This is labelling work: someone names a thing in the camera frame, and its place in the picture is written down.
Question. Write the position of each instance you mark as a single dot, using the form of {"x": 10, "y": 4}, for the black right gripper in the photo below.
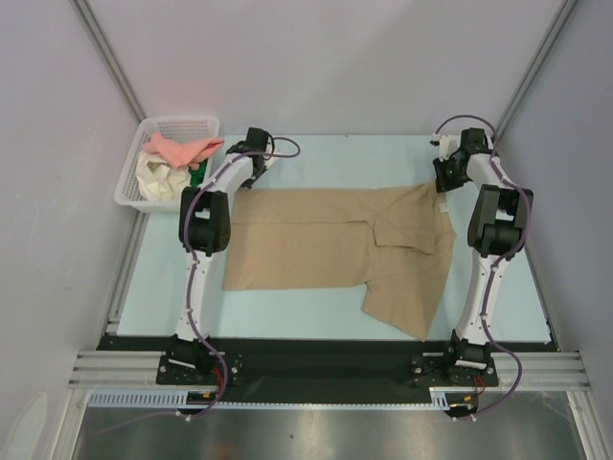
{"x": 447, "y": 173}

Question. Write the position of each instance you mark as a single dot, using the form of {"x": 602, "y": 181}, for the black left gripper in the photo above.
{"x": 248, "y": 182}

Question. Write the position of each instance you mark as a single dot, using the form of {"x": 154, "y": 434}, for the beige t shirt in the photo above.
{"x": 397, "y": 242}

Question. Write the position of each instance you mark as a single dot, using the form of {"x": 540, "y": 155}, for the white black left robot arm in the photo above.
{"x": 205, "y": 232}

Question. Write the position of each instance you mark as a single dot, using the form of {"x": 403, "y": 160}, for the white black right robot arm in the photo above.
{"x": 496, "y": 232}

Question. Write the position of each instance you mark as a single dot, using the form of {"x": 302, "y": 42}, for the green cloth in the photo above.
{"x": 197, "y": 172}

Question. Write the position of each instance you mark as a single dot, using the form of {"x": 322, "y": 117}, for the pink cloth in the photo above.
{"x": 180, "y": 155}

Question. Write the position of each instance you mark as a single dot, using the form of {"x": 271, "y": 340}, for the white plastic basket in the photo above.
{"x": 180, "y": 128}

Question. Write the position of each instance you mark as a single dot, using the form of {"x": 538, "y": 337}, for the cream white cloth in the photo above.
{"x": 158, "y": 180}

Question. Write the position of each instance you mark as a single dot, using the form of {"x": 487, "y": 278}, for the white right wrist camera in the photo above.
{"x": 447, "y": 145}

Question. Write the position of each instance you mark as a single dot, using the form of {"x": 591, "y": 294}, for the right aluminium corner post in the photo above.
{"x": 546, "y": 45}

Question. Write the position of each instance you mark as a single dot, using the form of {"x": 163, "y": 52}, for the aluminium corner post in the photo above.
{"x": 546, "y": 45}
{"x": 108, "y": 57}

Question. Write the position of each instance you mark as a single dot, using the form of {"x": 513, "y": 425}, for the aluminium front rail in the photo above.
{"x": 131, "y": 369}

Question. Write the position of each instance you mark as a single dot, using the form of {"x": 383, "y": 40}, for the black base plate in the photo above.
{"x": 321, "y": 371}

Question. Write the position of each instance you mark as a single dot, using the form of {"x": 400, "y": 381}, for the left aluminium corner post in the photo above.
{"x": 108, "y": 57}

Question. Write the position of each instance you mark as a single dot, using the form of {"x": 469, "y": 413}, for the white slotted cable duct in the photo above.
{"x": 183, "y": 399}

